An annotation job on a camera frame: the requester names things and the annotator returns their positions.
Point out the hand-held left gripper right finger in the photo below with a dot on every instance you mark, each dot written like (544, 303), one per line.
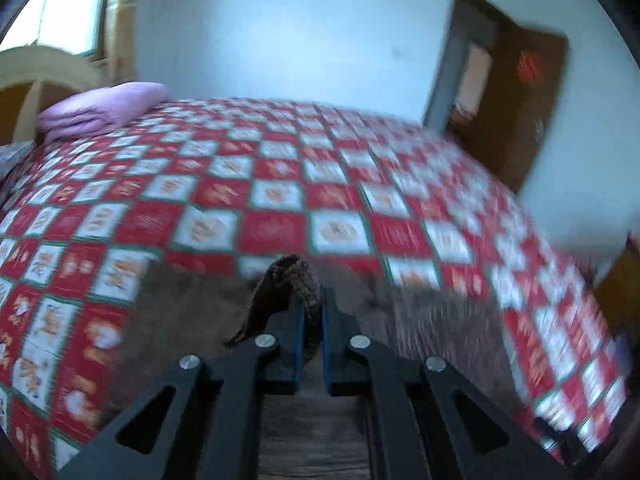
(327, 350)

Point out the folded purple blanket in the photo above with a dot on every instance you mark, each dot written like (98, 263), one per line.
(100, 107)

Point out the red checkered printed bedspread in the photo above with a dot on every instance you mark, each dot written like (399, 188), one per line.
(280, 185)

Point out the yellow curtain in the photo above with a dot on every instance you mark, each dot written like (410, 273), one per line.
(120, 25)

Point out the red paper door decoration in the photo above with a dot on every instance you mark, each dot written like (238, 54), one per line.
(530, 66)

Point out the brown striped knitted sweater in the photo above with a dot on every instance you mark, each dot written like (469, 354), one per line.
(440, 325)

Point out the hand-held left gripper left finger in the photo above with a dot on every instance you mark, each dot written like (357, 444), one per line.
(299, 350)

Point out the door frame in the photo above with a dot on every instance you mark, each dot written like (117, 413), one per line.
(450, 70)

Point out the brown wooden furniture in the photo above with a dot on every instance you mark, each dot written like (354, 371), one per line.
(620, 290)

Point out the window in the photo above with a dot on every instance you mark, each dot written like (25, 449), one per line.
(70, 5)

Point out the wooden headboard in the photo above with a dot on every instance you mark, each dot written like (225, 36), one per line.
(55, 67)

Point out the brown wooden door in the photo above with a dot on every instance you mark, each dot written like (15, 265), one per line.
(515, 120)

